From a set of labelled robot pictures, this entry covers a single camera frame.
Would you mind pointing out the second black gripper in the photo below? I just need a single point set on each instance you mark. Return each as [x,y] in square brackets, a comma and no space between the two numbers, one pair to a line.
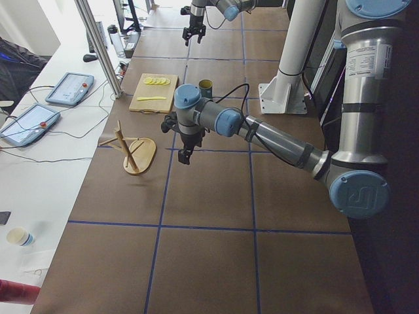
[196,21]

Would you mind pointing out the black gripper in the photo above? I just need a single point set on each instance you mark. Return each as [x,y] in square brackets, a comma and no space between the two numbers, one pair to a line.
[190,140]

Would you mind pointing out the teal mug with yellow interior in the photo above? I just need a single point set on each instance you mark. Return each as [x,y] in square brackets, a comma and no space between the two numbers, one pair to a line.
[206,88]

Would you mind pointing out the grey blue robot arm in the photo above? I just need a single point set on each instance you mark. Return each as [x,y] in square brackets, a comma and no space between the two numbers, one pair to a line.
[354,174]

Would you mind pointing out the second grey robot arm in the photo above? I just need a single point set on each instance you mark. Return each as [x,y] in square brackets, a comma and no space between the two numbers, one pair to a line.
[228,8]

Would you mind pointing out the wooden cup storage rack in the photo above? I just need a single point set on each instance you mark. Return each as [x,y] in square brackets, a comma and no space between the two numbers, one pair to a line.
[139,152]

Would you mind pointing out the white paper cup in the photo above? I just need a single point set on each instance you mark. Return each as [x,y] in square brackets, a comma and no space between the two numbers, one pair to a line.
[20,236]

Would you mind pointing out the yellow plastic knife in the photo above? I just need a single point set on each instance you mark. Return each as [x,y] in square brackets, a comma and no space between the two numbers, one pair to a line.
[150,98]

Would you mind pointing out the wooden cutting board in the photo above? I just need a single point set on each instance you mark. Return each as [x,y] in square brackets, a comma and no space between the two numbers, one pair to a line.
[144,90]

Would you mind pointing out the clear water bottle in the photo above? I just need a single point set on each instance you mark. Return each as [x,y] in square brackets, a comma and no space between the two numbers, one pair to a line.
[116,40]

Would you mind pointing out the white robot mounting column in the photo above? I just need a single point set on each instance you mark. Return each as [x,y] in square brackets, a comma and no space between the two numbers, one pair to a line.
[284,94]

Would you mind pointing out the black computer mouse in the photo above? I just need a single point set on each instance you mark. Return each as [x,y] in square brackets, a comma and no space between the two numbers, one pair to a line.
[89,57]

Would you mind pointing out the blue teach pendant tablet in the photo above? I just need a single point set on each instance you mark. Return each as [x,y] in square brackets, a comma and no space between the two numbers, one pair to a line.
[71,89]
[30,126]

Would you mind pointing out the blue tape strip crosswise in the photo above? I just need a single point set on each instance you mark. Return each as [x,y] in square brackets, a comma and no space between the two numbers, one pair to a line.
[211,228]

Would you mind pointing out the black control cabinet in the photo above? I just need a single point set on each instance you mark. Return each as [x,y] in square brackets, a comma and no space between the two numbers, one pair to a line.
[323,74]

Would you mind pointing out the black smartphone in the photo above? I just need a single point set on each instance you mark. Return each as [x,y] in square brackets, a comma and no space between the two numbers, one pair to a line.
[4,217]

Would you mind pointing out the red cylindrical object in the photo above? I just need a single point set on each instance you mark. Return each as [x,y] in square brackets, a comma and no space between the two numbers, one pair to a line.
[18,293]

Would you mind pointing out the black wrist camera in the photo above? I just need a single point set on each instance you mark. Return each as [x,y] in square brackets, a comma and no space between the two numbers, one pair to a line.
[170,123]

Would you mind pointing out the aluminium frame post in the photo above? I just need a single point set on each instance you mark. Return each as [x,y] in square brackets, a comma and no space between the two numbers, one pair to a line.
[101,52]

